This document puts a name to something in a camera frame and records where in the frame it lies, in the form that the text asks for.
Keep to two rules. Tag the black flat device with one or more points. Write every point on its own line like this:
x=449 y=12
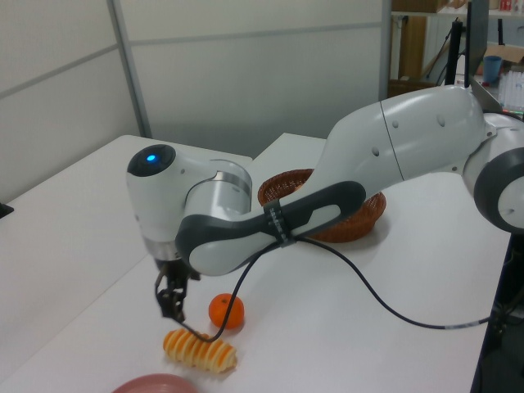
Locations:
x=5 y=210

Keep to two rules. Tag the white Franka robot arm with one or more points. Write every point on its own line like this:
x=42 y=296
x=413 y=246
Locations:
x=409 y=135

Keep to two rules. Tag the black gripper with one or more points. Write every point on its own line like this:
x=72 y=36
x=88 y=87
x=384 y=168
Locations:
x=174 y=272

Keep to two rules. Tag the pink plate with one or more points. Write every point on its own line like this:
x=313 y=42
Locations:
x=151 y=385

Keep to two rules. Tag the black monitor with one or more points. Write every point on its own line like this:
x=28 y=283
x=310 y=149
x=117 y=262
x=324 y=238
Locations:
x=477 y=32

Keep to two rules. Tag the black monitor stand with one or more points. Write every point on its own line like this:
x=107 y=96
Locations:
x=454 y=49

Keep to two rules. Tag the brown woven basket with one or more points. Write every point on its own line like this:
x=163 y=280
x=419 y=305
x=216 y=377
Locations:
x=356 y=227

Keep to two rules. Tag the blue cup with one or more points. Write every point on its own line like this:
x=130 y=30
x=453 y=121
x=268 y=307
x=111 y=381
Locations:
x=493 y=69

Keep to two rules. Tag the cardboard box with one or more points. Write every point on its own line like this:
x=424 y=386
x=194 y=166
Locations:
x=509 y=53

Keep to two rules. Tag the striped bread roll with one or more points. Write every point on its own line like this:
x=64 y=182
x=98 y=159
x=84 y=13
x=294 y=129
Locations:
x=192 y=354

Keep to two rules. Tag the grey metal post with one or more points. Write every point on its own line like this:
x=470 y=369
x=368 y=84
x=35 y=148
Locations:
x=387 y=41

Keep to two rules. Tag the grey partition frame post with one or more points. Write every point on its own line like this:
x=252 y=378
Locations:
x=127 y=61

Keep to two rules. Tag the wooden shelf unit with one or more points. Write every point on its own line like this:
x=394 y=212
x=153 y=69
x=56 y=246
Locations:
x=411 y=45

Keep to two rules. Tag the white bottle rack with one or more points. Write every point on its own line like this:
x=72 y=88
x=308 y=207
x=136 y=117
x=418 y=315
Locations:
x=511 y=92

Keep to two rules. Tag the orange mandarin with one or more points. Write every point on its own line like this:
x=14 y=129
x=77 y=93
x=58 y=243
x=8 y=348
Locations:
x=219 y=309

